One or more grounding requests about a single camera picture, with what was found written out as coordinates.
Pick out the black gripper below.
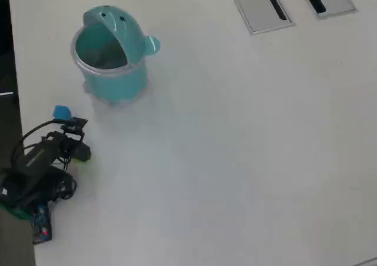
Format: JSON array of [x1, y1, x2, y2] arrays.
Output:
[[60, 130, 92, 163]]

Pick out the blue lego block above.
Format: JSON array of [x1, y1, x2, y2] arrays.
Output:
[[52, 105, 73, 122]]

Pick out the green arm base clamp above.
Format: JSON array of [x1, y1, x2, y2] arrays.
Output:
[[0, 204, 34, 221]]

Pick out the teal whale-shaped bin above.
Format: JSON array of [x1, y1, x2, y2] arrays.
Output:
[[70, 5, 161, 105]]

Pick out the blue controller circuit board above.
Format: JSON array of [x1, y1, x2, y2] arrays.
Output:
[[31, 202, 53, 245]]

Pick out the black wrist camera board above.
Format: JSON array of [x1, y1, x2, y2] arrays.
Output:
[[60, 117, 89, 132]]

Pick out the thin black servo wires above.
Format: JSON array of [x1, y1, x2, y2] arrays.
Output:
[[48, 152, 78, 204]]

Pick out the black camera cable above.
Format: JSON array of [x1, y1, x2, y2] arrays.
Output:
[[11, 118, 64, 172]]

